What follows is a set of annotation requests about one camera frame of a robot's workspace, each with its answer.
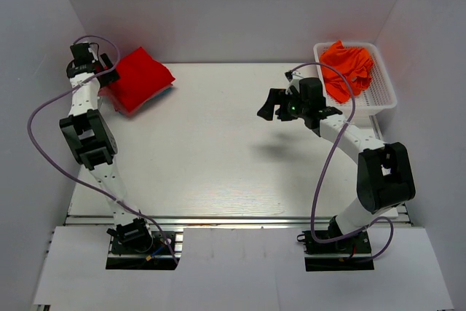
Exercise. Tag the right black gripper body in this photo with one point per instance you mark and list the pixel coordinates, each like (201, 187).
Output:
(293, 105)

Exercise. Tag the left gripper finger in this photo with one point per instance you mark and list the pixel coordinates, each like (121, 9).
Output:
(107, 79)
(105, 61)

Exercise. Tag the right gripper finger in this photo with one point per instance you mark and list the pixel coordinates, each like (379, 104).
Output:
(273, 106)
(284, 116)

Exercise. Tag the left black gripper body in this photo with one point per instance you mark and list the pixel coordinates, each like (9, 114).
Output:
(97, 63)

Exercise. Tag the red t shirt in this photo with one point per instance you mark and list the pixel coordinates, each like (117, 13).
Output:
(141, 77)

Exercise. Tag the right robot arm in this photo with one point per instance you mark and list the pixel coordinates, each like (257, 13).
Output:
(384, 176)

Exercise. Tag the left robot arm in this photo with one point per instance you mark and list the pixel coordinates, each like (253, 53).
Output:
(85, 131)

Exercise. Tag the folded pink t shirt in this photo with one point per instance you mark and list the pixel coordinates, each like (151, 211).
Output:
(112, 95)

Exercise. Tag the folded blue t shirt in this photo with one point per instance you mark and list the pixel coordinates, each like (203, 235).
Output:
(152, 102)

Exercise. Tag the orange t shirt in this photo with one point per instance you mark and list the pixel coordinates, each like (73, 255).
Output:
(354, 63)

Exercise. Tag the white plastic basket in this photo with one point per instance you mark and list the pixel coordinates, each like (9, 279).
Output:
(380, 94)

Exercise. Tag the aluminium table rail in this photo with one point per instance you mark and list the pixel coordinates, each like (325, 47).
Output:
(75, 220)

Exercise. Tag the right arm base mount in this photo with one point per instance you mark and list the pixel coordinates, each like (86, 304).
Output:
(353, 254)

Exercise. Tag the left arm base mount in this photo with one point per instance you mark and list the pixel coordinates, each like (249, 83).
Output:
(136, 246)

